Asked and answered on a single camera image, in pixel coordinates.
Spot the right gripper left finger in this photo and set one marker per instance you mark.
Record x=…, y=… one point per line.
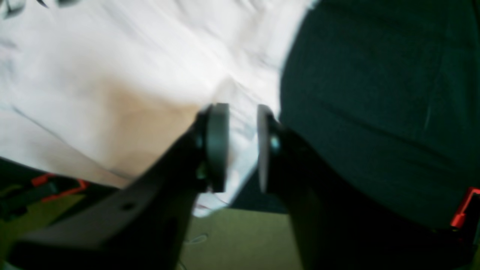
x=143, y=226

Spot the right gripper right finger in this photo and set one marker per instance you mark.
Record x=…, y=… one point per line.
x=337, y=227

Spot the pink T-shirt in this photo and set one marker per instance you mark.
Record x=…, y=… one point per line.
x=100, y=89

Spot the black table cloth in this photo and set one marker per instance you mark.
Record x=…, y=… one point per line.
x=387, y=91

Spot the blue handled clamp, red jaw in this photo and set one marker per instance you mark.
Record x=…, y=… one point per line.
x=44, y=188

